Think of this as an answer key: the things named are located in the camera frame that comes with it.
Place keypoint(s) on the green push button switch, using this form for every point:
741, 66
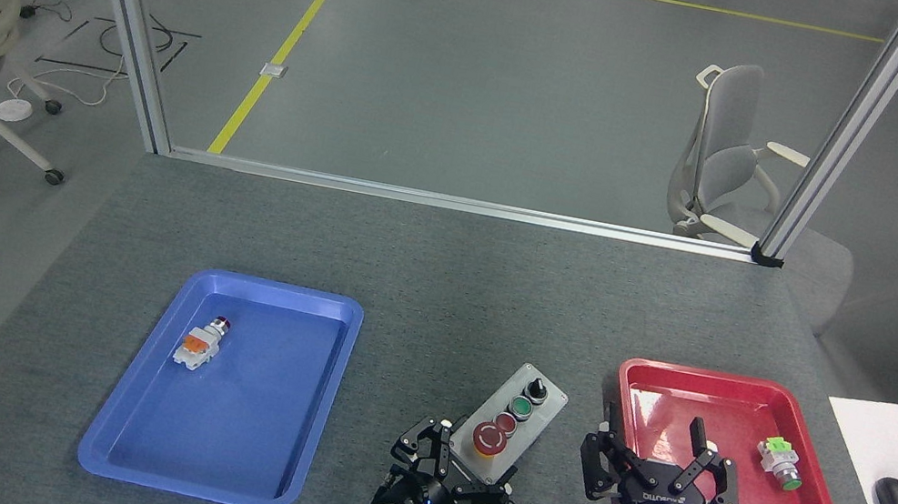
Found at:
777, 460

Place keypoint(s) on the silver aluminium frame crossbar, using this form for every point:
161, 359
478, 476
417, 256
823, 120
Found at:
458, 203

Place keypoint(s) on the silver aluminium frame post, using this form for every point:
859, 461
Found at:
849, 129
127, 10

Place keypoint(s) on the red push button orange block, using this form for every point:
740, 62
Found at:
197, 346

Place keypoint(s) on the grey four-button control box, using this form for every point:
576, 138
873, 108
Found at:
533, 429

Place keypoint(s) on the silver floor socket plate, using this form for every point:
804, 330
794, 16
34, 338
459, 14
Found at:
274, 71

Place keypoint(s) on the grey office chair white arms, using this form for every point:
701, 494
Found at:
728, 163

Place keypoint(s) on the blue plastic tray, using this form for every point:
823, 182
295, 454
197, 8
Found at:
245, 410

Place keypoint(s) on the white round floor device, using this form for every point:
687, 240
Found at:
14, 110

